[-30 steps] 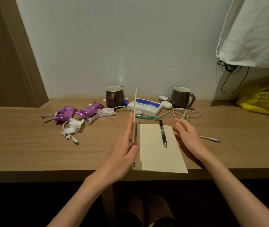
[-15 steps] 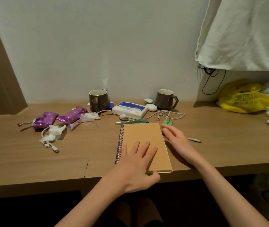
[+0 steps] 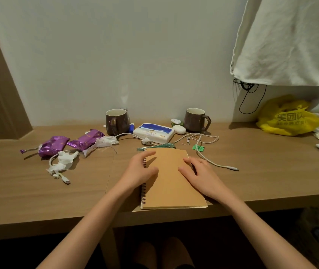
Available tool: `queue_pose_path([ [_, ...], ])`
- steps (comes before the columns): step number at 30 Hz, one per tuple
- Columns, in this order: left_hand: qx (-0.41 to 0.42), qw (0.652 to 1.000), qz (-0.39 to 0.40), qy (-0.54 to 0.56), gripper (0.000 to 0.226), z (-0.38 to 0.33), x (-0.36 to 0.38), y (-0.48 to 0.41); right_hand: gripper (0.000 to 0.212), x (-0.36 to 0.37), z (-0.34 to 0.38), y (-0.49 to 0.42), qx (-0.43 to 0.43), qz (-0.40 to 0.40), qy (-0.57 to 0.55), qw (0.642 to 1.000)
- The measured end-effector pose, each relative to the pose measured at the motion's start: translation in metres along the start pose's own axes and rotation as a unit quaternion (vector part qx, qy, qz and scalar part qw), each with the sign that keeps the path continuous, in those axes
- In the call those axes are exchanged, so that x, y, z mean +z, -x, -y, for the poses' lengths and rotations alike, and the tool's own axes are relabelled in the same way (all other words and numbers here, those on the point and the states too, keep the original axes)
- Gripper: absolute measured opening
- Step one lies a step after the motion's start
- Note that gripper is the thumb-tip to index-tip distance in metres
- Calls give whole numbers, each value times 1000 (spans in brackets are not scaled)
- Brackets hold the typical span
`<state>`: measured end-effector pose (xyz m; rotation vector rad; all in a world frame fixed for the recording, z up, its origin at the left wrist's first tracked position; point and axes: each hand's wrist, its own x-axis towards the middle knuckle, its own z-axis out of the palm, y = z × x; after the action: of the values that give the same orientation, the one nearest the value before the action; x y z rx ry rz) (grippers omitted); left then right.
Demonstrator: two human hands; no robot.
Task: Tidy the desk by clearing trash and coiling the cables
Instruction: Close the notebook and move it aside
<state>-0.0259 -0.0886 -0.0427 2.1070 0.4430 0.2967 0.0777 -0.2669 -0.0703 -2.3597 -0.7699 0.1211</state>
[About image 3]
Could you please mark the person's left forearm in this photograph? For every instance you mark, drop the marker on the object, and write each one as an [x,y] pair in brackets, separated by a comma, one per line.
[92,226]

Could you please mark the person's right forearm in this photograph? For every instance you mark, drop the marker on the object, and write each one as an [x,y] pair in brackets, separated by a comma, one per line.
[257,229]

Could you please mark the small blue bottle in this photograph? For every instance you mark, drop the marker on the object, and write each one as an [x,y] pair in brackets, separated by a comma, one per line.
[132,128]

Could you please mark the crumpled white tissue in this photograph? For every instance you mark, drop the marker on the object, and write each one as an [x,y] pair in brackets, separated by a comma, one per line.
[104,141]
[64,161]

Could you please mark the green transparent pen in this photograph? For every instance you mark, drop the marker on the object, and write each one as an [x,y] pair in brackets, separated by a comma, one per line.
[156,147]

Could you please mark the purple foil snack packet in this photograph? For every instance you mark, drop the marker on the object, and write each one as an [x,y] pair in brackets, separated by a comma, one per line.
[53,146]
[86,140]

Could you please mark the green and white small case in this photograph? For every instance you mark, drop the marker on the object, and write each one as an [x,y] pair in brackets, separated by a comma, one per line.
[176,122]

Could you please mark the person's legs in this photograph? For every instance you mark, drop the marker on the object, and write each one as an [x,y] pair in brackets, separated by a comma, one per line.
[162,254]

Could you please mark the person's left thumb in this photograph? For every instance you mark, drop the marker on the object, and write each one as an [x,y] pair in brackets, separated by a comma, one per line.
[153,172]

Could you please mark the wooden desk leg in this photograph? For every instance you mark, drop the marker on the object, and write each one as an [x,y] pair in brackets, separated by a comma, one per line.
[110,249]

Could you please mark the person's left hand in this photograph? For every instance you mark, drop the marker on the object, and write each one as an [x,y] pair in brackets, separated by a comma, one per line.
[138,173]

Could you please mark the yellow plastic bag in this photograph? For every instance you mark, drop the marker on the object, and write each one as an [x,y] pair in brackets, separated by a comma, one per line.
[285,117]

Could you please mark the brown ceramic mug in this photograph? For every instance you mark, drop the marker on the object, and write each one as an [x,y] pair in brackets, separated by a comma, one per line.
[116,122]
[195,120]

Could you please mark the white hanging cloth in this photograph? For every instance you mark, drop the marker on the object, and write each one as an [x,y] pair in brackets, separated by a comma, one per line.
[288,39]

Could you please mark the person's right thumb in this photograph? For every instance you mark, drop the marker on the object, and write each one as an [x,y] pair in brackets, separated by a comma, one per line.
[185,173]

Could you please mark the brown kraft spiral notebook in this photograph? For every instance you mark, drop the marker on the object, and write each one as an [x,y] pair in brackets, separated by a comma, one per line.
[170,187]

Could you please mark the person's right hand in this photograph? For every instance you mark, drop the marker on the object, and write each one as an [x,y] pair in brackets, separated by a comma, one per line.
[204,179]

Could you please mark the small green sachet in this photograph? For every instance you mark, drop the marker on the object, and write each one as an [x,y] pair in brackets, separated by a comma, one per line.
[198,148]

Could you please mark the white and blue tissue pack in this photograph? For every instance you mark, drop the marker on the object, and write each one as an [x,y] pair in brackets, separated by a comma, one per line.
[153,133]

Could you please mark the white earbud case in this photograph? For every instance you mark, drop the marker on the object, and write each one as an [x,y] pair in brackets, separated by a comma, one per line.
[179,129]

